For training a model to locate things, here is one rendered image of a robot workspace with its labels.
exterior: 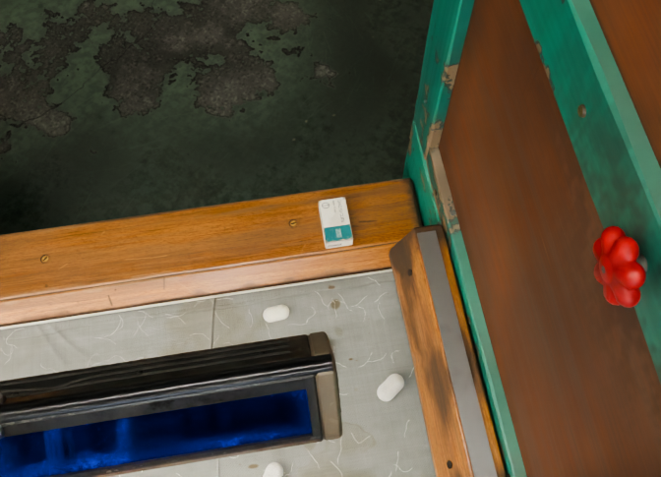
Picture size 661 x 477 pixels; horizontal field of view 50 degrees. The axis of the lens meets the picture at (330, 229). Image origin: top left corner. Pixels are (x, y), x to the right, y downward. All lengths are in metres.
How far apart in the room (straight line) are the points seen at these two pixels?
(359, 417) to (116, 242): 0.37
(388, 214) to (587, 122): 0.51
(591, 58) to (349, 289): 0.55
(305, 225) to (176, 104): 1.14
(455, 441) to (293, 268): 0.30
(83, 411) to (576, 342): 0.34
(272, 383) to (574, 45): 0.29
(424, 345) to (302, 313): 0.18
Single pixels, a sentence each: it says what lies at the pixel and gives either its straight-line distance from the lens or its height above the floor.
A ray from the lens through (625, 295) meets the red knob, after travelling 0.39.
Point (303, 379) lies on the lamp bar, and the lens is 0.49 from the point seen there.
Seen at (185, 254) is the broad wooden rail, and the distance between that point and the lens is 0.92.
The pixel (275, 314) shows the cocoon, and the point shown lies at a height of 0.76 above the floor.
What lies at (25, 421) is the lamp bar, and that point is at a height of 1.11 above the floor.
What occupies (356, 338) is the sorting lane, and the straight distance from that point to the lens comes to 0.89.
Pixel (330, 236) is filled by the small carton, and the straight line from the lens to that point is 0.89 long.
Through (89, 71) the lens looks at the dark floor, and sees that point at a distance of 2.14.
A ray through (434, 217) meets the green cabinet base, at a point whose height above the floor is 0.82.
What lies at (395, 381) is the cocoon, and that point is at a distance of 0.85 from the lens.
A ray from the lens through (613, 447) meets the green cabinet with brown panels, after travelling 0.53.
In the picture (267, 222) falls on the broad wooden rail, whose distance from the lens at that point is 0.92.
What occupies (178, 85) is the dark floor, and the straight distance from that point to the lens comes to 2.04.
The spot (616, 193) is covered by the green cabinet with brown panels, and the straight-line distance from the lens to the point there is 0.43.
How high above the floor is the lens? 1.59
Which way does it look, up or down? 64 degrees down
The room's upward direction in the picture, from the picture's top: straight up
